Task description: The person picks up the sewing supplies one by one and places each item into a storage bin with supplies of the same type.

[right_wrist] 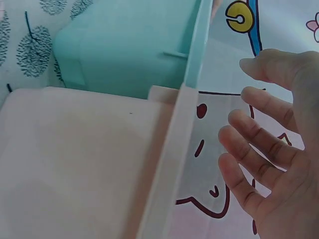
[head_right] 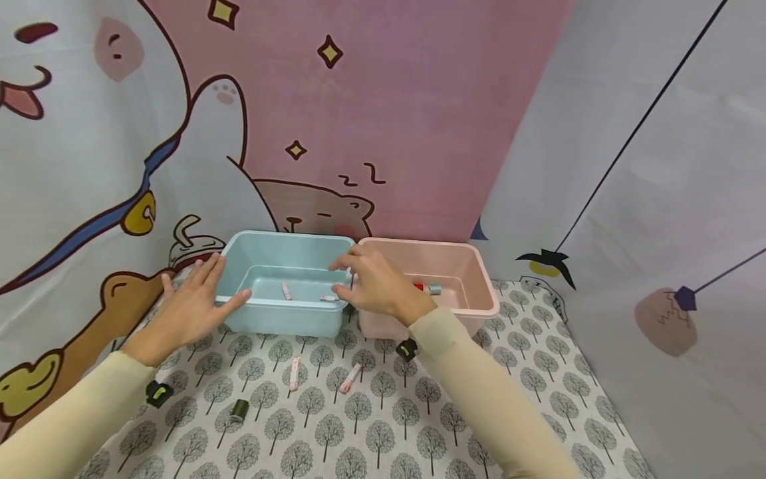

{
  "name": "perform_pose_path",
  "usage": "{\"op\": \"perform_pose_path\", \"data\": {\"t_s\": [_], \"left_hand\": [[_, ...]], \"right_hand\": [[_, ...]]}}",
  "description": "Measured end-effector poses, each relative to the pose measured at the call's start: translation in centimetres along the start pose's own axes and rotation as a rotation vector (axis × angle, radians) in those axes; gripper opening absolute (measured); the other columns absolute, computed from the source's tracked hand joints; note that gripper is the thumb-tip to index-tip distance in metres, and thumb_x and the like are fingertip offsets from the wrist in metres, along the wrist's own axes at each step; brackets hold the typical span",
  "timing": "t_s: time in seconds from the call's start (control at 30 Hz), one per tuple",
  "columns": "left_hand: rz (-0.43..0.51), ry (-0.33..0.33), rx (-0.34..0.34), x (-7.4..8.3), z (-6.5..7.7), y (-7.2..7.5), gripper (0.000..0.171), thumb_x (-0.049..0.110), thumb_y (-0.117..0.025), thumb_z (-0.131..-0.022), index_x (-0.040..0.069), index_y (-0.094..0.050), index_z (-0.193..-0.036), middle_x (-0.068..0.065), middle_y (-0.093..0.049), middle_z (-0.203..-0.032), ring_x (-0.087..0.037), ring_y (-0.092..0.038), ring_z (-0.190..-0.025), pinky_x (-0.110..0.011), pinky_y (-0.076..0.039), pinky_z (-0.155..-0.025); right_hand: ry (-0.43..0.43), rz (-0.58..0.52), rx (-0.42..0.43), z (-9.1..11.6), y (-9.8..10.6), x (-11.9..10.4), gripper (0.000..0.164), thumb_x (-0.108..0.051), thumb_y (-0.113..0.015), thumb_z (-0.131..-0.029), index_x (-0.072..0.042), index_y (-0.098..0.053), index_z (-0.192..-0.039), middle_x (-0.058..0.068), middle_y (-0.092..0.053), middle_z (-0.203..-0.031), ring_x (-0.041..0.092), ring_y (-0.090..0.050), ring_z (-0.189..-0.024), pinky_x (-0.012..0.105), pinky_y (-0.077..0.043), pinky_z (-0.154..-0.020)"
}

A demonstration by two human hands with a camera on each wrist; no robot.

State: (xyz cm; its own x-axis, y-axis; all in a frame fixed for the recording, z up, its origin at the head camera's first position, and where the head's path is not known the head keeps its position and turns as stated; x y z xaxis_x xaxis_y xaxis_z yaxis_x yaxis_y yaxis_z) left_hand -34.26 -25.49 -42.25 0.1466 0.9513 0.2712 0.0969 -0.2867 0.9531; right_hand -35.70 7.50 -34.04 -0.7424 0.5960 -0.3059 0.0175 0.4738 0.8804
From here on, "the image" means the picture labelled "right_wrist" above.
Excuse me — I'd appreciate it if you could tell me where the person's right hand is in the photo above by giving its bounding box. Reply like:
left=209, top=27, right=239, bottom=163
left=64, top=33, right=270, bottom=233
left=218, top=48, right=319, bottom=239

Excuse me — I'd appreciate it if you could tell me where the teal plastic storage box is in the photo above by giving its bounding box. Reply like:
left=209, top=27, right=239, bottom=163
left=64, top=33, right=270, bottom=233
left=51, top=0, right=215, bottom=100

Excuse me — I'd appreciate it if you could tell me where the pink plastic storage box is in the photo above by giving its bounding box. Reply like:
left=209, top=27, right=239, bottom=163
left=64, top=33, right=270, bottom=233
left=0, top=83, right=200, bottom=239

